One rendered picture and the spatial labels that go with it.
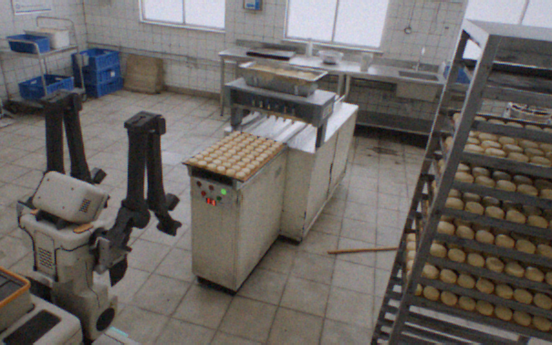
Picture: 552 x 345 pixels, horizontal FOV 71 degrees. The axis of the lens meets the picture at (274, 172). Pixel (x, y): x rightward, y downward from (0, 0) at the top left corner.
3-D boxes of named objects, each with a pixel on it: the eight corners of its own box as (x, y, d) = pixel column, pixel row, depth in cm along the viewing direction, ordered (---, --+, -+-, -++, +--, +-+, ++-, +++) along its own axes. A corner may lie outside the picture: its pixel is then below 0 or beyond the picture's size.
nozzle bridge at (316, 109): (244, 117, 312) (245, 75, 296) (329, 138, 288) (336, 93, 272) (223, 130, 284) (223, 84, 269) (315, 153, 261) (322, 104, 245)
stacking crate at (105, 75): (99, 73, 629) (98, 60, 620) (121, 76, 622) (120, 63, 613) (74, 81, 577) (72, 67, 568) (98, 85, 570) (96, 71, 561)
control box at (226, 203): (196, 195, 226) (196, 175, 220) (232, 207, 218) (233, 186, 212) (192, 198, 223) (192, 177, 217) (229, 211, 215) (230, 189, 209)
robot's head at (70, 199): (67, 221, 136) (86, 182, 139) (26, 204, 143) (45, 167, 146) (94, 228, 149) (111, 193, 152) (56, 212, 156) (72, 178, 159)
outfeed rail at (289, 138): (335, 101, 374) (336, 94, 371) (338, 101, 373) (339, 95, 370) (231, 190, 208) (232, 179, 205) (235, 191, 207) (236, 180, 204)
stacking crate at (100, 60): (97, 60, 620) (96, 47, 610) (119, 63, 614) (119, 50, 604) (72, 67, 567) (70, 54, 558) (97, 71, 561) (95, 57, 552)
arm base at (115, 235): (94, 235, 143) (119, 245, 139) (106, 216, 146) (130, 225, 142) (107, 243, 150) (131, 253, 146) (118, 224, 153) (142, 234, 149)
